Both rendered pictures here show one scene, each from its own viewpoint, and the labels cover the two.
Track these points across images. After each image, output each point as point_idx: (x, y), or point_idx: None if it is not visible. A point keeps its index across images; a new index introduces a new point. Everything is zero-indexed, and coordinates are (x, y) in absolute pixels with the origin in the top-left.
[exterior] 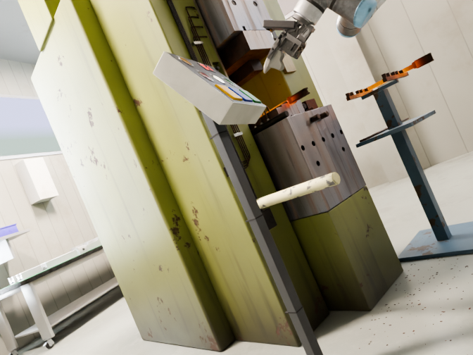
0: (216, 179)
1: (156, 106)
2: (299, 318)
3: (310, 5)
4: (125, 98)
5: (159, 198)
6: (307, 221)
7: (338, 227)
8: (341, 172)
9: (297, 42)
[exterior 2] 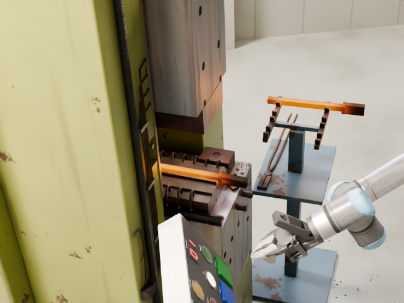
0: (122, 296)
1: (46, 184)
2: None
3: (333, 232)
4: None
5: (11, 282)
6: None
7: None
8: (241, 251)
9: (303, 254)
